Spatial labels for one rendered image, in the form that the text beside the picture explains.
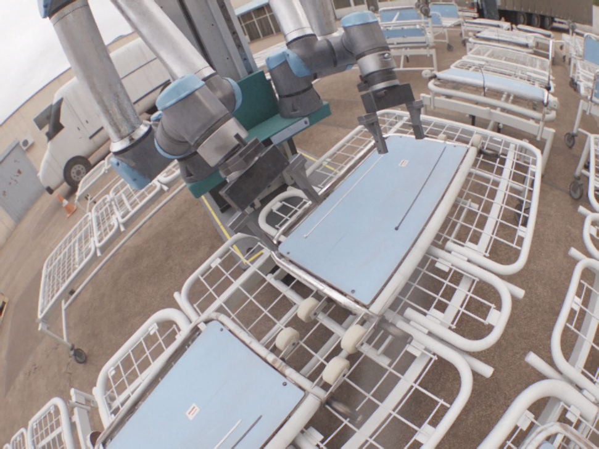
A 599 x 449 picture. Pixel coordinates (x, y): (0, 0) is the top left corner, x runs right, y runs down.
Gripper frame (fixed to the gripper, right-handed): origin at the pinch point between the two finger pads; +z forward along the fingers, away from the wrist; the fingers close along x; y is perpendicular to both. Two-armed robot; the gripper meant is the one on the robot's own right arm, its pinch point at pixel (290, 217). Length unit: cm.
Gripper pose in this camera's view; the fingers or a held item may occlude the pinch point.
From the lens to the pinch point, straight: 51.3
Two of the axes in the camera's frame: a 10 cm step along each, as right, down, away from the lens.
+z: 6.1, 6.8, 4.1
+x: -6.5, 7.2, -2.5
